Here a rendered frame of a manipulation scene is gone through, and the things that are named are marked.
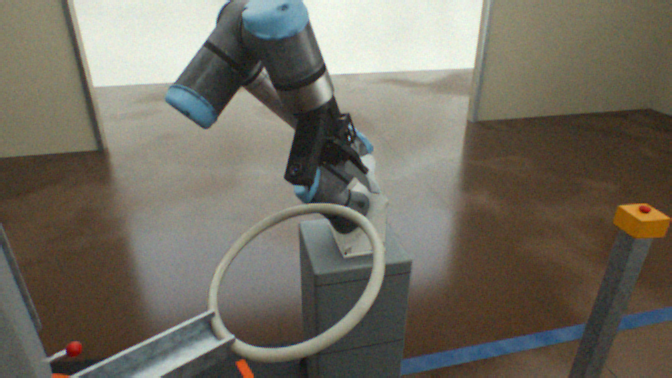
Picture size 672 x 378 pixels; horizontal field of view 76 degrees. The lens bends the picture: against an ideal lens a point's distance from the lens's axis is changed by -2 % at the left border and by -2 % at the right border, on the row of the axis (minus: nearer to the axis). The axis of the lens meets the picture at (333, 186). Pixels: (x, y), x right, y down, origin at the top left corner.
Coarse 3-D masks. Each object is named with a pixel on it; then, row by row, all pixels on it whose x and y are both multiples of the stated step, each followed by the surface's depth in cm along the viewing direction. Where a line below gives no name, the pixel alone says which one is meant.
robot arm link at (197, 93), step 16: (208, 48) 69; (192, 64) 69; (208, 64) 69; (224, 64) 69; (176, 80) 71; (192, 80) 69; (208, 80) 69; (224, 80) 70; (240, 80) 72; (176, 96) 69; (192, 96) 69; (208, 96) 69; (224, 96) 71; (192, 112) 69; (208, 112) 71
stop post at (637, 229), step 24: (624, 216) 160; (648, 216) 155; (624, 240) 163; (648, 240) 159; (624, 264) 163; (600, 288) 177; (624, 288) 169; (600, 312) 177; (624, 312) 175; (600, 336) 179; (576, 360) 194; (600, 360) 186
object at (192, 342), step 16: (192, 320) 105; (208, 320) 107; (160, 336) 100; (176, 336) 103; (192, 336) 106; (208, 336) 106; (128, 352) 96; (144, 352) 99; (160, 352) 101; (176, 352) 101; (192, 352) 101; (208, 352) 96; (224, 352) 99; (96, 368) 92; (112, 368) 95; (128, 368) 97; (144, 368) 97; (160, 368) 97; (176, 368) 92; (192, 368) 95
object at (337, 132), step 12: (324, 108) 69; (336, 108) 76; (324, 120) 72; (336, 120) 76; (348, 120) 76; (336, 132) 73; (348, 132) 77; (324, 144) 73; (336, 144) 72; (348, 144) 79; (324, 156) 75; (336, 156) 74
